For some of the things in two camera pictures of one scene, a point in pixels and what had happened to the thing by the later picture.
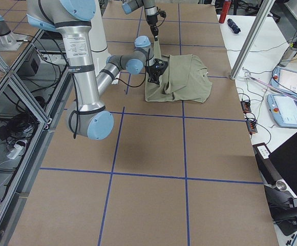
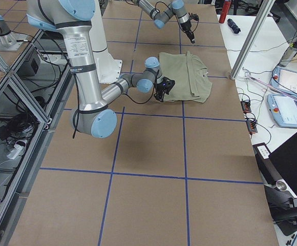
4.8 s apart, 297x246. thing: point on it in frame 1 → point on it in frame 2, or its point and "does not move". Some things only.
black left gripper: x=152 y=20 → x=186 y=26
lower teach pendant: x=287 y=111 does not move
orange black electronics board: x=246 y=106 does not move
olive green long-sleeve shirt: x=184 y=77 does not move
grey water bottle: x=290 y=53 does not move
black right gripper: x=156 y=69 → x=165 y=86
